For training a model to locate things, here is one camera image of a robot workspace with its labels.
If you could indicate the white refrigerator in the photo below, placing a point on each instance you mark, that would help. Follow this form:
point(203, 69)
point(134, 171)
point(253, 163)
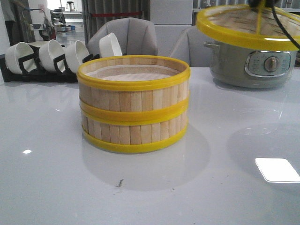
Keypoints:
point(170, 18)

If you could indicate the bamboo steamer tray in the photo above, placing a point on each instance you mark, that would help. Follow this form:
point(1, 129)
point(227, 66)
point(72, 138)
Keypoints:
point(135, 138)
point(134, 88)

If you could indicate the black dish rack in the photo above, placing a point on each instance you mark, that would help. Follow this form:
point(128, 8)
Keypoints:
point(62, 73)

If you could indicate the person in background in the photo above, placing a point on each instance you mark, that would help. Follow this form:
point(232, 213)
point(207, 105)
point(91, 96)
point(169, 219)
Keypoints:
point(9, 17)

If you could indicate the right grey chair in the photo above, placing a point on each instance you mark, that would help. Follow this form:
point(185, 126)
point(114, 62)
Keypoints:
point(190, 48)

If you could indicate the white bowl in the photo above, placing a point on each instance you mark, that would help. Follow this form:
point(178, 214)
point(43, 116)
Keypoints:
point(74, 54)
point(109, 46)
point(14, 53)
point(48, 52)

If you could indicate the grey electric cooking pot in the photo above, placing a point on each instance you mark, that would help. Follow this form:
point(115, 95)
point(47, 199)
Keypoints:
point(250, 68)

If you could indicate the red barrier belt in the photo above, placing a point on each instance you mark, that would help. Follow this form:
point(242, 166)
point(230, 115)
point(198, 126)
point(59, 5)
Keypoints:
point(128, 14)

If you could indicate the grey chair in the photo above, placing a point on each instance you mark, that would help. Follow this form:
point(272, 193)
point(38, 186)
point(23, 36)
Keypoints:
point(135, 36)
point(190, 48)

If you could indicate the left grey chair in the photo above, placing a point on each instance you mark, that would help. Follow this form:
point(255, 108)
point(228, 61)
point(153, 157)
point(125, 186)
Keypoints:
point(135, 36)

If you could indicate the bamboo steamer lid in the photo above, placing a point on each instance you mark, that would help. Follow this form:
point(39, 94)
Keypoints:
point(260, 27)

